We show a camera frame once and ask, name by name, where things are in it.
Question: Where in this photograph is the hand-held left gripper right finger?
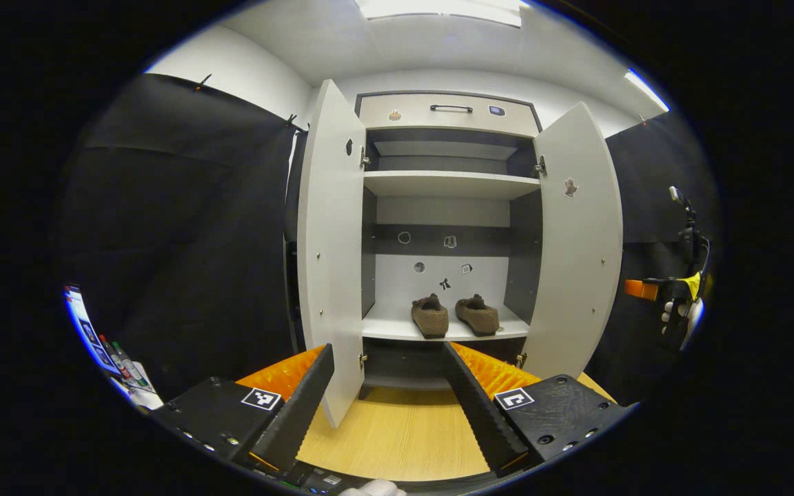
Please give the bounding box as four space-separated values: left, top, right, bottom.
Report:
442 341 635 477

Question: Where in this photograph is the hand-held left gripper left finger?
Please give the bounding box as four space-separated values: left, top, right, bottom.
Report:
156 343 336 476

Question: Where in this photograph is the white cabinet door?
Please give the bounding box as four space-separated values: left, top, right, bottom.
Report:
518 102 624 381
297 79 368 429

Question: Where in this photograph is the brown fuzzy shoe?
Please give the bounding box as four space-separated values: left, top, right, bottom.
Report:
411 293 450 340
455 294 501 338

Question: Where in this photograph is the white shoe cabinet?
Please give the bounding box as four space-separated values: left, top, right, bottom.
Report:
354 91 544 400

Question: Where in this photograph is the beige cabinet drawer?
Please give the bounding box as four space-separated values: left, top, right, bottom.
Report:
358 93 541 137

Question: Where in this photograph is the black metal rack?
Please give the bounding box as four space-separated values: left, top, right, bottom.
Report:
284 238 300 352

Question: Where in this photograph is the narrow ceiling light panel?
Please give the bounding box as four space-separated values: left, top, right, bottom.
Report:
623 69 670 113

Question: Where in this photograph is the clear plastic bottle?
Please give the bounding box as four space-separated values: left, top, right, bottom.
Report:
111 341 150 388

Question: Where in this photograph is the black backdrop cloth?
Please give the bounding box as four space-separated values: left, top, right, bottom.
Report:
59 72 722 407

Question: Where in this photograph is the large ceiling light panel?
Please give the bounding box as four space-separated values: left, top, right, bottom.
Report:
354 0 523 28

